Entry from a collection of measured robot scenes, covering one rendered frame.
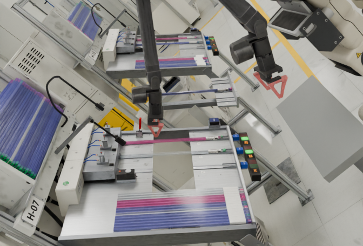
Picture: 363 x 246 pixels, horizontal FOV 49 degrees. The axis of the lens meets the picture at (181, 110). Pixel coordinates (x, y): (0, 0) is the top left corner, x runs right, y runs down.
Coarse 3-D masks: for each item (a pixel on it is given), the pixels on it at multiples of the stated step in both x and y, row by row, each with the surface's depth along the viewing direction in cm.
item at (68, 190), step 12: (84, 132) 191; (72, 144) 182; (84, 144) 182; (72, 156) 174; (84, 156) 174; (72, 168) 167; (60, 180) 160; (72, 180) 160; (60, 192) 156; (72, 192) 156; (60, 204) 159; (72, 204) 159
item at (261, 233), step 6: (192, 180) 218; (186, 186) 219; (192, 186) 214; (258, 222) 233; (168, 228) 207; (258, 228) 228; (264, 228) 234; (258, 234) 222; (264, 234) 228; (264, 240) 222
